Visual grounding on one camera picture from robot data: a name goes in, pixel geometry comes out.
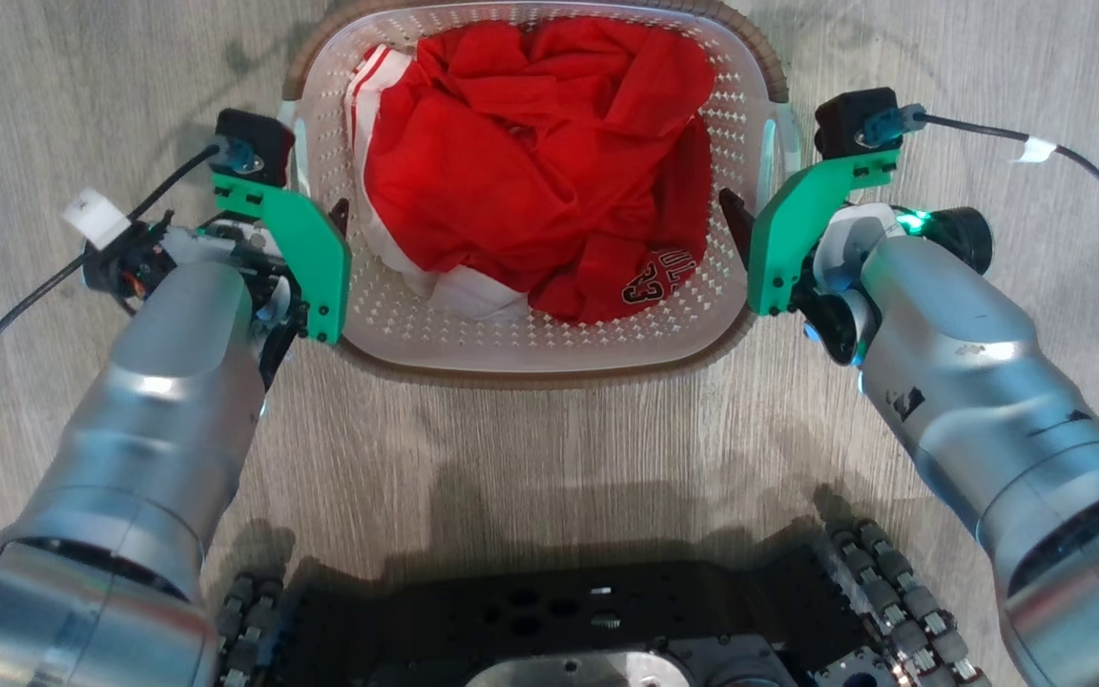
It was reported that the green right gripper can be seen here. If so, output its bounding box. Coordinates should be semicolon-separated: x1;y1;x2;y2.
718;150;902;318

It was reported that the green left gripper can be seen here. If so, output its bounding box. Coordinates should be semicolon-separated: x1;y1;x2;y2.
195;172;353;387

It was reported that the white perforated laundry basket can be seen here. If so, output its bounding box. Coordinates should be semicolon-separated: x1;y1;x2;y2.
281;0;803;390

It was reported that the white red-striped garment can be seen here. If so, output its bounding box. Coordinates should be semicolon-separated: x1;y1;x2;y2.
344;44;533;322

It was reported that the red basketball jersey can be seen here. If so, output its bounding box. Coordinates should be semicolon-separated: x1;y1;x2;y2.
363;16;716;325

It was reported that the black roller wheel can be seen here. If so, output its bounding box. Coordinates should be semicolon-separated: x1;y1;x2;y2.
819;518;991;687
214;571;285;687

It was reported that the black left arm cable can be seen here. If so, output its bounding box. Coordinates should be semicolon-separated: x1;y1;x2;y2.
0;141;226;566

